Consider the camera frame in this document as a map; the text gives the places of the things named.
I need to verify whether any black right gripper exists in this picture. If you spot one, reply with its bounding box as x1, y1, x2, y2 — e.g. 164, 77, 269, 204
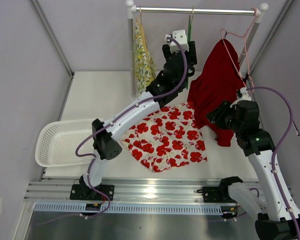
205, 100, 244, 134

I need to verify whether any lemon print skirt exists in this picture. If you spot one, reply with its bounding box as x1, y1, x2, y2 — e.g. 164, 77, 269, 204
133, 19, 157, 95

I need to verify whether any green clothes hanger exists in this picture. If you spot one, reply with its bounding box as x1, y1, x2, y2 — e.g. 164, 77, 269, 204
186, 8, 194, 90

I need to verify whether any red poppy print cloth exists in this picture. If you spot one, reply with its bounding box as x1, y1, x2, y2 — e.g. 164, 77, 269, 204
121, 102, 208, 173

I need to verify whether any yellow clothes hanger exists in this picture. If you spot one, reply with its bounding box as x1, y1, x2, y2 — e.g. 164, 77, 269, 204
136, 10, 150, 60

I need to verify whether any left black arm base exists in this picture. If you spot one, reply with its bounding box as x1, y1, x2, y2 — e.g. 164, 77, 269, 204
69, 181, 115, 201

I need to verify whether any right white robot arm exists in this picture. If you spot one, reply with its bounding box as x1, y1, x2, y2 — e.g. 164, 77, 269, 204
206, 100, 300, 240

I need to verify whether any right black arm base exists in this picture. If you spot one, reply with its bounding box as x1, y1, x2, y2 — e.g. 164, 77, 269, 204
196, 176, 244, 203

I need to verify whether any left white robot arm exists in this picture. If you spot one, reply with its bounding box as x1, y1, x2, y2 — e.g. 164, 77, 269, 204
79, 41, 197, 200

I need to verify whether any pink clothes hanger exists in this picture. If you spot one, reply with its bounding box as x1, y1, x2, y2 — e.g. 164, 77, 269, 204
220, 8, 262, 88

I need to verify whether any red skirt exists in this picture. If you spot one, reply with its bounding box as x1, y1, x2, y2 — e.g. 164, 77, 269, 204
187, 39, 244, 147

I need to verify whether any white metal clothes rack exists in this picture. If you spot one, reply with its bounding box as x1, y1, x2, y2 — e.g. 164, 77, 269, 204
125, 0, 269, 97

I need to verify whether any white perforated plastic basket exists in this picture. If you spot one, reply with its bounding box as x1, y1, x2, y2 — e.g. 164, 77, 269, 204
35, 118, 94, 168

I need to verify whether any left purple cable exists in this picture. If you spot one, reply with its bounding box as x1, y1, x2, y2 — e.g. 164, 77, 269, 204
75, 37, 188, 201

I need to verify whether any white slotted cable duct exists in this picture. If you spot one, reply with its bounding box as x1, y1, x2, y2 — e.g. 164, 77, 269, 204
34, 202, 223, 216

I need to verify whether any aluminium mounting rail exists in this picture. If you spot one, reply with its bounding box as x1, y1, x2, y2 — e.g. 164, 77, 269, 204
23, 177, 293, 201

